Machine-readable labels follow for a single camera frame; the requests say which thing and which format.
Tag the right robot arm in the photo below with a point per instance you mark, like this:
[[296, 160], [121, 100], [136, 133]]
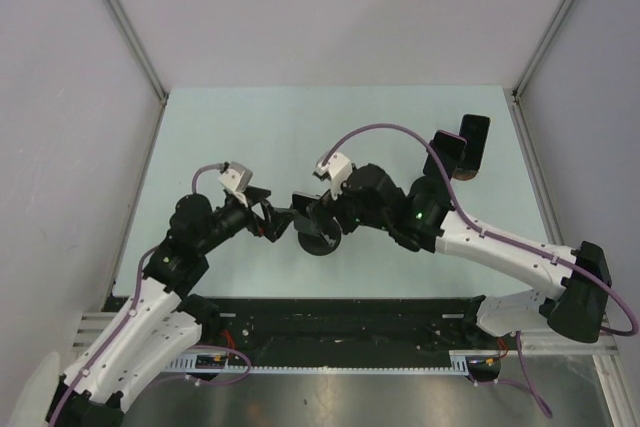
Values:
[[566, 287]]

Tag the silver white phone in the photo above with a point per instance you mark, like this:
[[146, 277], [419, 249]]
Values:
[[300, 202]]

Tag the purple phone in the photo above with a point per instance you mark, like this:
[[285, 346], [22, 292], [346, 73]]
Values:
[[449, 148]]

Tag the aluminium frame post left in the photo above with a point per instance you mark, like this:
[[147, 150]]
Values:
[[128, 33]]

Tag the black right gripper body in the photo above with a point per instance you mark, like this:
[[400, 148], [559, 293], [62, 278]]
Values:
[[347, 211]]

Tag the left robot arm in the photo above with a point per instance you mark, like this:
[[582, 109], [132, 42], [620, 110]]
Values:
[[163, 317]]

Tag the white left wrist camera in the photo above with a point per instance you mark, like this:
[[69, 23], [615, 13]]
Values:
[[235, 177]]

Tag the black stand with ball joint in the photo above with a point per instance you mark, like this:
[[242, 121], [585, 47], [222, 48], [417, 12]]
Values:
[[318, 239]]

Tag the round wooden phone stand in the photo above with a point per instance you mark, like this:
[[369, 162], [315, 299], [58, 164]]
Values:
[[462, 174]]

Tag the aluminium table rail right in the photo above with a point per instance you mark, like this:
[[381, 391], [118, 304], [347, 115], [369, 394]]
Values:
[[542, 193]]

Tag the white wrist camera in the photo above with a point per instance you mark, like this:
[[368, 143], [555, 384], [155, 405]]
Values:
[[235, 177], [336, 170]]

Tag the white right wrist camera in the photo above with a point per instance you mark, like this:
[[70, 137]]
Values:
[[336, 170]]

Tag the aluminium frame post right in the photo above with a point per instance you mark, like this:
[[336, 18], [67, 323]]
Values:
[[557, 21]]

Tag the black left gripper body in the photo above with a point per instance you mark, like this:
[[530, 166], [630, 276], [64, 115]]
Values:
[[233, 217]]

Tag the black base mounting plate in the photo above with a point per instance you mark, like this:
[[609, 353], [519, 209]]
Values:
[[343, 333]]

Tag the aluminium frame post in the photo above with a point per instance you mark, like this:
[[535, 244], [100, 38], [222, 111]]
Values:
[[128, 33], [557, 21]]

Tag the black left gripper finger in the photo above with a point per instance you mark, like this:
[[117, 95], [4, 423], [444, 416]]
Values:
[[256, 194], [275, 222]]

